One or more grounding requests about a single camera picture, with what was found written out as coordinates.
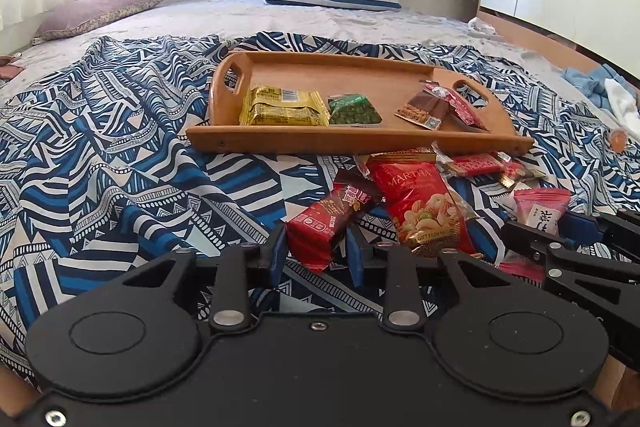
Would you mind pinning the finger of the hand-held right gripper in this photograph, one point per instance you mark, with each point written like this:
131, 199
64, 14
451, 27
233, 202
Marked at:
530, 239
585, 224

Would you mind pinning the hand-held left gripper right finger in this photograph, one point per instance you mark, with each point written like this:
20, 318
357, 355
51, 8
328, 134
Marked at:
357, 262

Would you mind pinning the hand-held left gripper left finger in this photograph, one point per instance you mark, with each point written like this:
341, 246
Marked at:
277, 257

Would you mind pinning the pink snack packet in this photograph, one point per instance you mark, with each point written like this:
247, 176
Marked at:
542, 207

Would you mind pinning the brown red wafer bar packet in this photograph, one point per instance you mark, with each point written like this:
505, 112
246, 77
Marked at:
320, 222

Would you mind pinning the large red nut packet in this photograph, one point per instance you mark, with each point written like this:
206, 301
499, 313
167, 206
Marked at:
425, 202

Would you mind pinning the clear packet with red label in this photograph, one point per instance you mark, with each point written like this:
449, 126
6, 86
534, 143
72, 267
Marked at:
470, 164

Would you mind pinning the green pea snack packet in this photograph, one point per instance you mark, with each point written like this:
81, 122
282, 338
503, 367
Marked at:
355, 112

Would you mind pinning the yellow snack packet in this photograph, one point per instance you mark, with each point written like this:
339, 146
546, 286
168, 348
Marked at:
285, 107

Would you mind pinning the small red snack packet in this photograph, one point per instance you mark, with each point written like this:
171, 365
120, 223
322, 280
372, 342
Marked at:
460, 104

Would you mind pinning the small brown bar packet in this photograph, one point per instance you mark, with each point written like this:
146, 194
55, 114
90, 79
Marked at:
425, 109

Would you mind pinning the wooden tray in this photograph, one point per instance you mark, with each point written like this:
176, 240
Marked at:
325, 72

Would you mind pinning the small orange cup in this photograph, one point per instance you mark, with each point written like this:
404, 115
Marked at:
617, 141

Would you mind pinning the light blue cloth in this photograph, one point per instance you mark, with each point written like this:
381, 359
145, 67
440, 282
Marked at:
585, 82

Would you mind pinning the blue white patterned cloth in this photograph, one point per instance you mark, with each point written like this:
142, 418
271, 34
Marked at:
100, 132

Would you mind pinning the crumpled white tissue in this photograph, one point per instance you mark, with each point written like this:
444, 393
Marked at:
481, 24

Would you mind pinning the grey bed sheet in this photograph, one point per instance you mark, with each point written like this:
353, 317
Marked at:
225, 17

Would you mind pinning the mauve floral pillow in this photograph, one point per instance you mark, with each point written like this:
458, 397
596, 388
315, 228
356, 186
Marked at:
95, 9

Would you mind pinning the brown cloth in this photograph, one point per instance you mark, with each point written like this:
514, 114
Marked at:
7, 69

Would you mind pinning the wooden bed frame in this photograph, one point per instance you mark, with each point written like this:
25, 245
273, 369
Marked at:
525, 29

